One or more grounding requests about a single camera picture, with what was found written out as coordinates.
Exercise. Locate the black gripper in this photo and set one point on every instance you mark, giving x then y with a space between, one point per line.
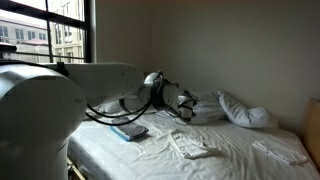
190 101

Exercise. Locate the white cloth with green print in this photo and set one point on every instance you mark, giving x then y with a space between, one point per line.
191 145

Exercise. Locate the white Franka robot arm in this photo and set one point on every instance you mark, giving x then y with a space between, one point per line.
50 100

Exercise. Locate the small folded white cloth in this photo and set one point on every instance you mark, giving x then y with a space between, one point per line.
280 153

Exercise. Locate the white crumpled duvet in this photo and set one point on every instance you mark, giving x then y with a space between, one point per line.
206 106

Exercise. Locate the white pillow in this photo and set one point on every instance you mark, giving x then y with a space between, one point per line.
243 115

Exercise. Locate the folded grey blue towel stack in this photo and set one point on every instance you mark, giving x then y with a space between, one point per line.
131 130

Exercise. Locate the black framed window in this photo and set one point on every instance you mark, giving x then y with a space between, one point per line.
87 26

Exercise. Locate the beige tall building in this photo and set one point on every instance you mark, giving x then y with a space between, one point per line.
68 40

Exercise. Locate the grey low building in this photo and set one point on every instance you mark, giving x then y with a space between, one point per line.
20 36

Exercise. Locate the black mounted device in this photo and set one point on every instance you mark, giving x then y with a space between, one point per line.
7 47

